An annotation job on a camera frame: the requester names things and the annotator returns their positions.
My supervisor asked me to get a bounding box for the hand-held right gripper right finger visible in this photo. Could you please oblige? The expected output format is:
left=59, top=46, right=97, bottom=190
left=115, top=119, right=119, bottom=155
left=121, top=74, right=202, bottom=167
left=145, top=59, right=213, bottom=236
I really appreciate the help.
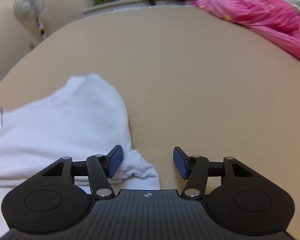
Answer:
left=173, top=147, right=273, bottom=200

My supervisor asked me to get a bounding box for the windowsill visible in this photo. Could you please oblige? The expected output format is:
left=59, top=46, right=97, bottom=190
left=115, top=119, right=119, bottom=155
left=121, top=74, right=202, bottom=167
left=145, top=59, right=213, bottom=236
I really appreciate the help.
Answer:
left=83, top=0, right=198, bottom=14

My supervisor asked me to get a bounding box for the white t-shirt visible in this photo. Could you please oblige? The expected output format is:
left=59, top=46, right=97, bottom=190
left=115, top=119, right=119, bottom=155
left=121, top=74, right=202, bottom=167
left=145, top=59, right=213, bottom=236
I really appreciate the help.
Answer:
left=0, top=73, right=161, bottom=240

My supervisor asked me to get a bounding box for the white standing fan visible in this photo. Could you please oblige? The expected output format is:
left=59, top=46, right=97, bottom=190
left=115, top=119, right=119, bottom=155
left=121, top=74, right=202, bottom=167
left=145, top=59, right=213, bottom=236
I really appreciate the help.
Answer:
left=13, top=0, right=47, bottom=40

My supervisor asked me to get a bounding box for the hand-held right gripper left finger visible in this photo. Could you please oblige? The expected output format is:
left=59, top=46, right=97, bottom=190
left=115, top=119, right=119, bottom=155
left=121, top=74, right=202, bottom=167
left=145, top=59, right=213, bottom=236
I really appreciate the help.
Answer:
left=32, top=145, right=123, bottom=201

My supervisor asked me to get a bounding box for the pink floral quilt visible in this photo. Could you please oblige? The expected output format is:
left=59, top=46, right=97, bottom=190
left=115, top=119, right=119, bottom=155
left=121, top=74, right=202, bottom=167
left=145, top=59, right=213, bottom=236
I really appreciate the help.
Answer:
left=190, top=0, right=300, bottom=67

